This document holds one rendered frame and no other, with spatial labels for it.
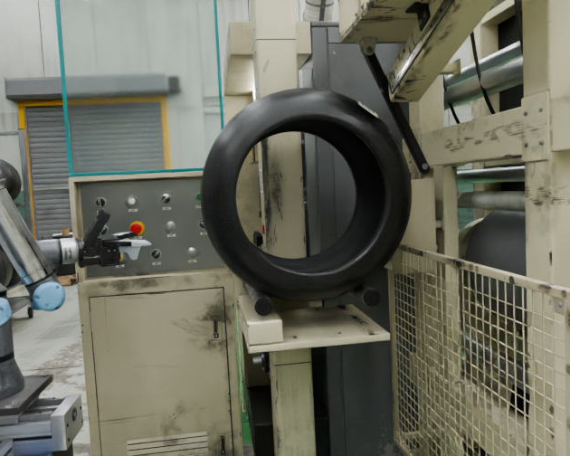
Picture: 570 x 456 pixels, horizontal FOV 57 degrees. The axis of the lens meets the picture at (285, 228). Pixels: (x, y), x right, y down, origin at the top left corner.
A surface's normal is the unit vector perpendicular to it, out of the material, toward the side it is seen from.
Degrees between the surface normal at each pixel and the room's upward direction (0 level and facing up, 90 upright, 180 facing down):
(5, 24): 90
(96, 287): 90
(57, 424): 90
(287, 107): 80
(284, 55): 90
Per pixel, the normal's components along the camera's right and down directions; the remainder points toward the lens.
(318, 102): 0.15, -0.11
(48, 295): 0.50, 0.04
